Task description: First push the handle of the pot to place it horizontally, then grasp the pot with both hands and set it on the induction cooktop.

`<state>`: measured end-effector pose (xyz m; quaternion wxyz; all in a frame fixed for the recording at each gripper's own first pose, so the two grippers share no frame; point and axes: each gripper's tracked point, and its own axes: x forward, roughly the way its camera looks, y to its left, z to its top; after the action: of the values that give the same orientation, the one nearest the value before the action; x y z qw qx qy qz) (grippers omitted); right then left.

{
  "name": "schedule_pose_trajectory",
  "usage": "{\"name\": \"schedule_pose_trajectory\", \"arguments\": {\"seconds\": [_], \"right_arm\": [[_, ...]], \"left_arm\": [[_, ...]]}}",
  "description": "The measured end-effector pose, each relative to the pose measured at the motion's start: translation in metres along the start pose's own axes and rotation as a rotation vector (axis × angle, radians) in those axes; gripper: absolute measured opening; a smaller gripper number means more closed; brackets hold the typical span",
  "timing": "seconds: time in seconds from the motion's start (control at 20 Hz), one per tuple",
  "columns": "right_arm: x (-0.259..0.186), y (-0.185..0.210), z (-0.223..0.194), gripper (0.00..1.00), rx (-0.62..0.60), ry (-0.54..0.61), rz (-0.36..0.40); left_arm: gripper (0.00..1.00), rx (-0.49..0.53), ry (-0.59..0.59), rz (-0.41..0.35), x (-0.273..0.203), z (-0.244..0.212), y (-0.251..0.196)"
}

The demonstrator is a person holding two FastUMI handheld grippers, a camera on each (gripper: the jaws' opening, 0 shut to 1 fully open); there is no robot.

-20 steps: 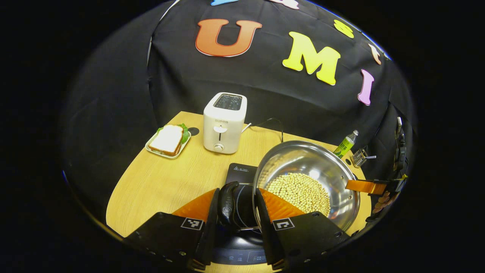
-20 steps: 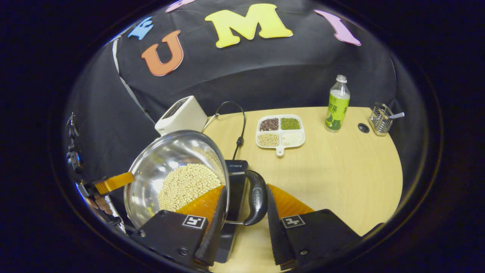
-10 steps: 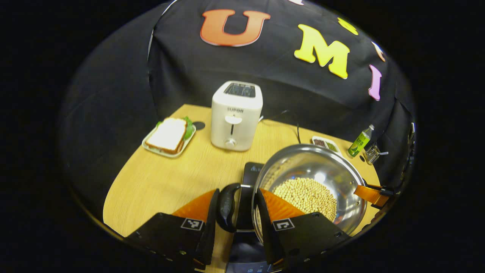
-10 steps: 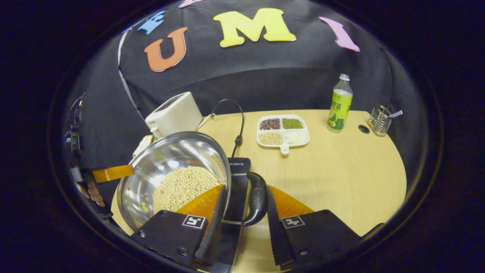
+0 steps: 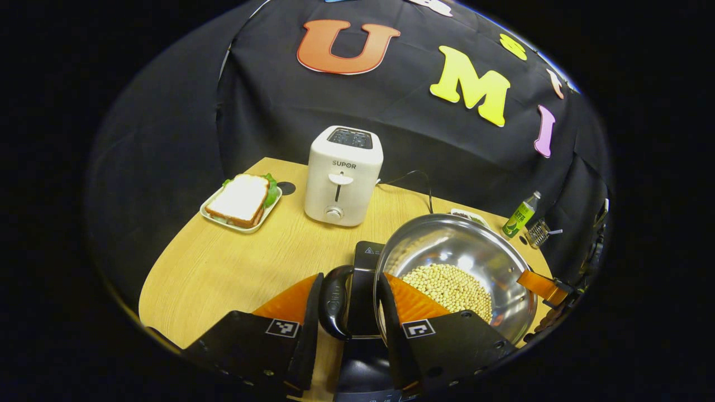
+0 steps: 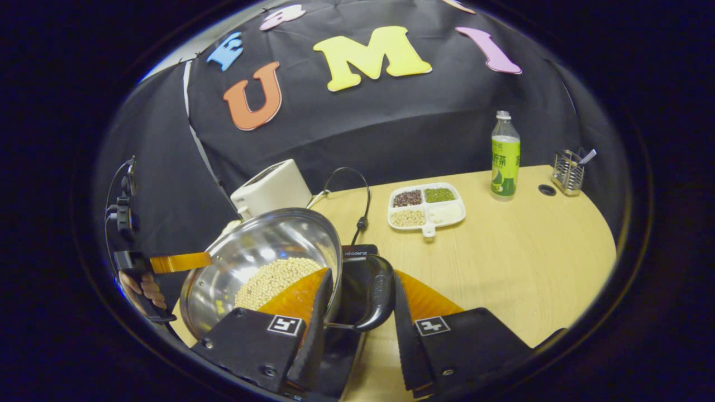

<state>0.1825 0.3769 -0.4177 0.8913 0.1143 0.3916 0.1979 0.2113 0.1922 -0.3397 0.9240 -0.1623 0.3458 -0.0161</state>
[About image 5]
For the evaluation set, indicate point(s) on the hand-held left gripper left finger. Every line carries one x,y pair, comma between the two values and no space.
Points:
310,346

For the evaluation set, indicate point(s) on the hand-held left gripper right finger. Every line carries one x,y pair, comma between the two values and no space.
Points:
399,357

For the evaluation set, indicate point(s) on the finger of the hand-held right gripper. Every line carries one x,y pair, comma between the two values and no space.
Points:
539,286

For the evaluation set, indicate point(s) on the black induction cooktop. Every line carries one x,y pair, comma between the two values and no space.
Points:
363,363

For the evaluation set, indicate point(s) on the stainless steel pot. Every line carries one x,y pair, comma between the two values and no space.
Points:
447,240

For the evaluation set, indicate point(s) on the metal mesh utensil holder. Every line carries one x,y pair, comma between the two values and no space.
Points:
537,234

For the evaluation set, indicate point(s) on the green drink bottle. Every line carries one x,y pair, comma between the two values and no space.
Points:
520,215

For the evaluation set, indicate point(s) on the pile of soybeans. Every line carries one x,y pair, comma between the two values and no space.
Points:
447,287

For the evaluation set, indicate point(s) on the white divided dish of beans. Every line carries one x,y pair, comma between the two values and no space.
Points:
466,215

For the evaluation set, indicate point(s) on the sandwich with lettuce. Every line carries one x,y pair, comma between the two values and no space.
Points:
240,198

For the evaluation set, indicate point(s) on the white toaster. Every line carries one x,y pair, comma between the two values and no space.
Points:
341,178

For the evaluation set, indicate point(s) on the black backdrop cloth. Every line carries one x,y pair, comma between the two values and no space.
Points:
391,123

